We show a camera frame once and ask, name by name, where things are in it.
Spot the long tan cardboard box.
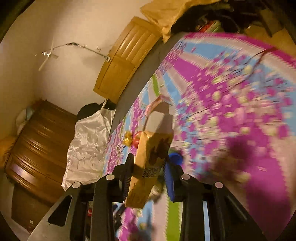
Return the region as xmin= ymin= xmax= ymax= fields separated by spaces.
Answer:
xmin=125 ymin=95 xmax=174 ymax=208

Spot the silver satin pillow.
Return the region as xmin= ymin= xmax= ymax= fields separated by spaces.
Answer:
xmin=61 ymin=109 xmax=115 ymax=191

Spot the dark wooden cabinet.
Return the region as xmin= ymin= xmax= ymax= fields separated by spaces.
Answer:
xmin=5 ymin=100 xmax=76 ymax=232

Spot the blue bottle cap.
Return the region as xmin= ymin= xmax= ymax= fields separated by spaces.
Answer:
xmin=169 ymin=153 xmax=183 ymax=166

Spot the yellow crumpled wrapper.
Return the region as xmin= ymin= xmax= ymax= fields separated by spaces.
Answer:
xmin=122 ymin=131 xmax=133 ymax=147

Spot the red apple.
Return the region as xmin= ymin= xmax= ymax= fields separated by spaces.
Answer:
xmin=132 ymin=131 xmax=142 ymax=149

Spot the floral purple bed sheet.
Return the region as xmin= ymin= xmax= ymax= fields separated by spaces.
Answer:
xmin=104 ymin=33 xmax=295 ymax=240

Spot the wooden headboard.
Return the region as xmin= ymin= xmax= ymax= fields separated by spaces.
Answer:
xmin=93 ymin=16 xmax=161 ymax=103

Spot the golden satin cloth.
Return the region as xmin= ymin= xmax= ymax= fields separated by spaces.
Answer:
xmin=140 ymin=0 xmax=221 ymax=43

